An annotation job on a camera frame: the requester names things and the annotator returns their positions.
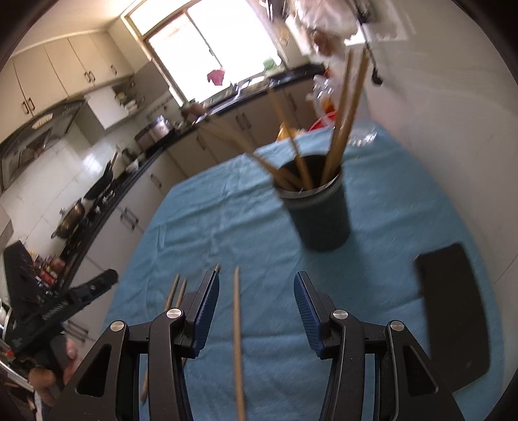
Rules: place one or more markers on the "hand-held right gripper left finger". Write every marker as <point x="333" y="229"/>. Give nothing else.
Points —
<point x="204" y="311"/>

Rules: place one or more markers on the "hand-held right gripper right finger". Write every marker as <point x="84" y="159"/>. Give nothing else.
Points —
<point x="309" y="315"/>

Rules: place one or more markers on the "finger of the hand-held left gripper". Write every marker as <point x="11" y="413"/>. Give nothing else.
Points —
<point x="95" y="287"/>

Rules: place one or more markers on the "dark grey perforated utensil holder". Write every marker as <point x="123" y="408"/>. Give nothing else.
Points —
<point x="319" y="218"/>

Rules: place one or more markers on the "person's left hand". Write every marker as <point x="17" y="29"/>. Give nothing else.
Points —
<point x="44" y="378"/>

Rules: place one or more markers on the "row of spice bottles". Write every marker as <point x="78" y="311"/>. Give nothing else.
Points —
<point x="48" y="271"/>

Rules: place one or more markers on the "dark cooking pan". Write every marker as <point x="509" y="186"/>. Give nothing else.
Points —
<point x="68" y="220"/>

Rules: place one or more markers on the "blue table cloth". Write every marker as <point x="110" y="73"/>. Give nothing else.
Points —
<point x="251" y="226"/>

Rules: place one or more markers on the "black wok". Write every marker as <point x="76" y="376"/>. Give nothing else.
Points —
<point x="101" y="184"/>

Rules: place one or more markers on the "black kitchen counter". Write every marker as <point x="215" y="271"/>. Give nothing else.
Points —
<point x="133" y="178"/>

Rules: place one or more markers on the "black smartphone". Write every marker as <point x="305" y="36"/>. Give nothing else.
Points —
<point x="453" y="315"/>

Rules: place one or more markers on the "dark range hood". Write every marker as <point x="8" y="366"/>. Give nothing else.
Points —
<point x="36" y="133"/>

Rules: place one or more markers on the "silver kitchen appliance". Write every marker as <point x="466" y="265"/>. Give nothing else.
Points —
<point x="153" y="131"/>

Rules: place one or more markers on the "yellow plastic packet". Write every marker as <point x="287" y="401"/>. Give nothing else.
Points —
<point x="289" y="132"/>

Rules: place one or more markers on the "red plastic basin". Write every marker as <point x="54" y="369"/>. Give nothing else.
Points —
<point x="323" y="121"/>

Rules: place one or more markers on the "beige upper kitchen cabinets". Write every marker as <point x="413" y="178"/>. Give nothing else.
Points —
<point x="68" y="69"/>

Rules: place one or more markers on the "red hanging cloth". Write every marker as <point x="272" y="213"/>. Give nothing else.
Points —
<point x="216" y="77"/>

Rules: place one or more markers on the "kitchen window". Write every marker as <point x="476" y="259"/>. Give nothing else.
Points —
<point x="202" y="44"/>

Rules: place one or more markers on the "hanging plastic bags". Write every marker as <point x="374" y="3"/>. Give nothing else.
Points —
<point x="332" y="24"/>

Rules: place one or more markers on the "open wall shelf with dishes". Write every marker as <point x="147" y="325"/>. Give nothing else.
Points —
<point x="117" y="103"/>

